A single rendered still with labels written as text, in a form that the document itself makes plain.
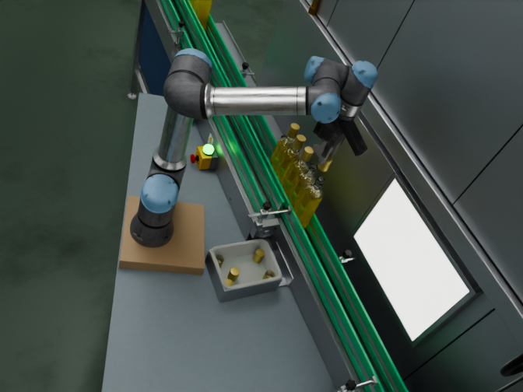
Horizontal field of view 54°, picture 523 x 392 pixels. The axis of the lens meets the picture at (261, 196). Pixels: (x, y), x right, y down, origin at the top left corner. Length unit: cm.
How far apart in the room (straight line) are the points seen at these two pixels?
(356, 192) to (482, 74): 60
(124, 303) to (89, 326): 81
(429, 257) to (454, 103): 44
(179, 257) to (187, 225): 14
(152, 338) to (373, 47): 115
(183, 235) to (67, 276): 94
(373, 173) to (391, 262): 29
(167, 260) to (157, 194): 25
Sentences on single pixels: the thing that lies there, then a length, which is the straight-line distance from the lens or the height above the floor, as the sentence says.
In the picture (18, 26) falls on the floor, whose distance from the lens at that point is 409.
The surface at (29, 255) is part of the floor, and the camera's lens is 275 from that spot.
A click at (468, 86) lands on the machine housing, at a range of 146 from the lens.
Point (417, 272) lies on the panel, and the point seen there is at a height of 117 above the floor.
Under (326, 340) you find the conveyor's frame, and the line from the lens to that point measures 177.
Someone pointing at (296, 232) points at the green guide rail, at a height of 92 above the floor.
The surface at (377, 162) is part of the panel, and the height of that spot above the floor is 128.
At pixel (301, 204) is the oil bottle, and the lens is 181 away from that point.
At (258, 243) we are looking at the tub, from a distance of 189.
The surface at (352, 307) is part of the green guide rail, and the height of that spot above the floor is 92.
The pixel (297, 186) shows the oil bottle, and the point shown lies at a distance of 182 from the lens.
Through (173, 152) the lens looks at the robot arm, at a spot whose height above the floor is 110.
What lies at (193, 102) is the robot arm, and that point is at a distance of 139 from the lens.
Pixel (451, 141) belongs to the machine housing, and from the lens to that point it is 150.
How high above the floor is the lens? 230
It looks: 46 degrees down
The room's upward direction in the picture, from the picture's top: 24 degrees clockwise
